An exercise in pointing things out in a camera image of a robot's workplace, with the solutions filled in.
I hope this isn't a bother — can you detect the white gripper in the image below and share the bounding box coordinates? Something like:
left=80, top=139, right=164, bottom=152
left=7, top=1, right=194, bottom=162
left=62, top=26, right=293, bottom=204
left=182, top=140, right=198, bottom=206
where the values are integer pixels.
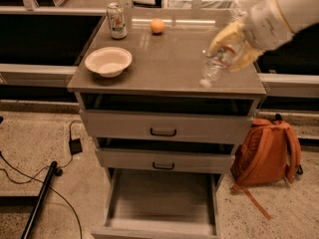
left=208, top=0, right=294, bottom=72

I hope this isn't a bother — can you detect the clear plastic water bottle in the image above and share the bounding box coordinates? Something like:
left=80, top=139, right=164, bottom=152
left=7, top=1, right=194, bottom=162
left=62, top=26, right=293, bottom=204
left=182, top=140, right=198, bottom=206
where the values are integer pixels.
left=199, top=44, right=241, bottom=88

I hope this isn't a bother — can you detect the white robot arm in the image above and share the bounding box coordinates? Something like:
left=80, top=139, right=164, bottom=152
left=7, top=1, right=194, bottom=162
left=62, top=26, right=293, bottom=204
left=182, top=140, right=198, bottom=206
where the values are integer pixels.
left=208, top=0, right=319, bottom=71

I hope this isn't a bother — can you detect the grey drawer cabinet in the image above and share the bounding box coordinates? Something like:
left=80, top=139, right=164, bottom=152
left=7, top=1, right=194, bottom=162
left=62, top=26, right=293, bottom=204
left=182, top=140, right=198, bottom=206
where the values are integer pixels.
left=67, top=8, right=267, bottom=239

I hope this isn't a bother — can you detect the top grey drawer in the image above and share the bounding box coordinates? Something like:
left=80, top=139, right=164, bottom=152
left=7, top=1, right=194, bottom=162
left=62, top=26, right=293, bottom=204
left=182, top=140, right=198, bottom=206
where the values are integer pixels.
left=80, top=95, right=252, bottom=144

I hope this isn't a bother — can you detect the grey drawer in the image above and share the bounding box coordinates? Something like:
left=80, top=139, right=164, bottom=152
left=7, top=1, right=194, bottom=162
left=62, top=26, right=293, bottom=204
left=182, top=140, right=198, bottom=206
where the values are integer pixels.
left=92, top=169, right=221, bottom=239
left=96, top=138, right=234, bottom=174
left=80, top=95, right=252, bottom=144

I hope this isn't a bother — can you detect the middle grey drawer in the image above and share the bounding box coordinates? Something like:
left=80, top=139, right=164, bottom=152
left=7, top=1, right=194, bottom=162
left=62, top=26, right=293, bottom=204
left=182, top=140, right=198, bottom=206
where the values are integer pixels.
left=96, top=138, right=234, bottom=174

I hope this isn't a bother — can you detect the bottom grey drawer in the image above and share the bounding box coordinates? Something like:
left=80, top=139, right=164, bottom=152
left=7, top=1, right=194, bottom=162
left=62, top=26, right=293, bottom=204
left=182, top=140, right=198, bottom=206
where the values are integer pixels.
left=92, top=169, right=221, bottom=239

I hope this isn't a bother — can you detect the orange fruit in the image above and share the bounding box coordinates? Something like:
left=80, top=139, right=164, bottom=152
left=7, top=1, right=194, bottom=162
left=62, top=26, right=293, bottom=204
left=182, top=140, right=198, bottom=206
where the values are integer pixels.
left=151, top=19, right=165, bottom=34

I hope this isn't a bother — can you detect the orange backpack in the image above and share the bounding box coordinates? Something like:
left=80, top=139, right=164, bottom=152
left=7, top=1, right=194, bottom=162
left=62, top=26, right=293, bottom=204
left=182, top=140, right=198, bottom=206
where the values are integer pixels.
left=230, top=114, right=303, bottom=220

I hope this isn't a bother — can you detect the white green soda can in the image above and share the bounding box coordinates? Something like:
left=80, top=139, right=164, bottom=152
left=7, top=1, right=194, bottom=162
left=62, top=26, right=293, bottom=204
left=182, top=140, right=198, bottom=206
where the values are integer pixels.
left=107, top=2, right=127, bottom=39

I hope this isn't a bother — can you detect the white paper bowl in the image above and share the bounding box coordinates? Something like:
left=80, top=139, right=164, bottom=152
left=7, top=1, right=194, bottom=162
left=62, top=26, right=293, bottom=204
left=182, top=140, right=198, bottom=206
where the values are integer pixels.
left=85, top=47, right=133, bottom=78

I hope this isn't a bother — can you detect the black power adapter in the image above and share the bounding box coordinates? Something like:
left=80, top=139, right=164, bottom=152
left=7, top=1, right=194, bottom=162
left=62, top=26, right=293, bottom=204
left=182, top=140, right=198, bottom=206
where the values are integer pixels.
left=69, top=138, right=83, bottom=155

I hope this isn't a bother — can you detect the black pole on floor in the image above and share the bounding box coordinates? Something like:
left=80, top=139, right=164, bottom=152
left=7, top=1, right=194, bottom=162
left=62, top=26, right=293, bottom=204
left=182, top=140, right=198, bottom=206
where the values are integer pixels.
left=21, top=161, right=57, bottom=239

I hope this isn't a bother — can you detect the black top drawer handle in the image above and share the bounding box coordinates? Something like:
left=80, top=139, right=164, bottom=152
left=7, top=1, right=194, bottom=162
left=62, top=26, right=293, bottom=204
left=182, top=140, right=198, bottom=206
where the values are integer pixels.
left=150, top=127, right=176, bottom=137

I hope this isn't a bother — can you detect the black drawer handle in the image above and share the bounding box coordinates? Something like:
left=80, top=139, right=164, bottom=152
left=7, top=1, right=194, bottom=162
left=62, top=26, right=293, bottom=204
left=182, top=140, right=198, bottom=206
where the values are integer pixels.
left=153, top=162, right=175, bottom=170
left=150, top=127, right=176, bottom=137

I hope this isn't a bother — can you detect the black middle drawer handle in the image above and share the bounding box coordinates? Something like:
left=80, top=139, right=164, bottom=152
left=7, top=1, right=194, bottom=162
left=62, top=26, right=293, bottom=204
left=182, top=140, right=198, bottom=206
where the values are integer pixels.
left=153, top=162, right=175, bottom=170

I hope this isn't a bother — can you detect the black floor cable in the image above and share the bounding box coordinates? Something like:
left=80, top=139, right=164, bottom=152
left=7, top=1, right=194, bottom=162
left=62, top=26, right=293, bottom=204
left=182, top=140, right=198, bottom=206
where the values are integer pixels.
left=0, top=119, right=84, bottom=239

